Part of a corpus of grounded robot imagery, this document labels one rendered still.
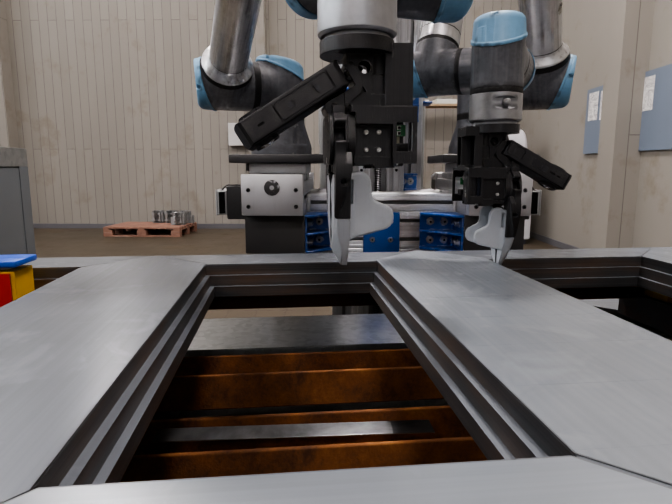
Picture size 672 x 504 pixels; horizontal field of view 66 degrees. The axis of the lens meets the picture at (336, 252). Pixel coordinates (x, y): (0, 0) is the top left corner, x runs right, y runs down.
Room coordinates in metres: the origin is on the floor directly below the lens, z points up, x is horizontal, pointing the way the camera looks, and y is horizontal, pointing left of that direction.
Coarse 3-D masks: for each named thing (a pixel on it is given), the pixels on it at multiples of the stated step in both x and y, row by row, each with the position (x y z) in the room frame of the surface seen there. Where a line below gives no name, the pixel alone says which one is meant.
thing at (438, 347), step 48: (192, 288) 0.66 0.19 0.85; (240, 288) 0.77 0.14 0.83; (288, 288) 0.77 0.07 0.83; (336, 288) 0.78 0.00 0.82; (384, 288) 0.71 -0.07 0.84; (192, 336) 0.57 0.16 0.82; (432, 336) 0.48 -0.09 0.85; (144, 384) 0.39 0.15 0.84; (480, 384) 0.37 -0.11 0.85; (96, 432) 0.30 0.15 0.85; (144, 432) 0.35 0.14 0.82; (480, 432) 0.33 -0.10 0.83; (528, 432) 0.30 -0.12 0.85; (48, 480) 0.24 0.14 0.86; (96, 480) 0.27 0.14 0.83
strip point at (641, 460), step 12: (588, 456) 0.24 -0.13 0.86; (600, 456) 0.24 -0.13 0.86; (612, 456) 0.24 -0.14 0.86; (624, 456) 0.24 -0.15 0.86; (636, 456) 0.24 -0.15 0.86; (648, 456) 0.24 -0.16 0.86; (660, 456) 0.24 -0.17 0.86; (624, 468) 0.23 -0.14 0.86; (636, 468) 0.23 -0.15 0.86; (648, 468) 0.23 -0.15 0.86; (660, 468) 0.23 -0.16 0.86; (660, 480) 0.22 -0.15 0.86
